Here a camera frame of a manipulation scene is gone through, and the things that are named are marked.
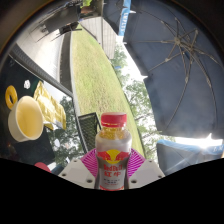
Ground cream mug with yellow handle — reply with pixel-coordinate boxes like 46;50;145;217
4;84;45;143

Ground red-capped clear drink bottle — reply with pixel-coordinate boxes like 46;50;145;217
94;112;133;192

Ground navy umbrella with blue rim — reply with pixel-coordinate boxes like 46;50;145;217
103;0;133;37

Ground black mesh patio chair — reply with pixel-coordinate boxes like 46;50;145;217
75;112;102;154

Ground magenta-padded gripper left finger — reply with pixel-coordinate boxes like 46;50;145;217
57;148;100;190

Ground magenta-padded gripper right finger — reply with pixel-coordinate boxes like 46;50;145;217
128;148;166;190

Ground yellow foil packet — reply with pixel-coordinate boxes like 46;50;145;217
33;80;68;131

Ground dark wicker chair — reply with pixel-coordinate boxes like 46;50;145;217
59;22;83;35
44;5;80;33

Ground grey-roofed building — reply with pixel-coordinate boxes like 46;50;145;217
79;16;118;60

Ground flat round red coaster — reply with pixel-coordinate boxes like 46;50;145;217
34;161;53;174

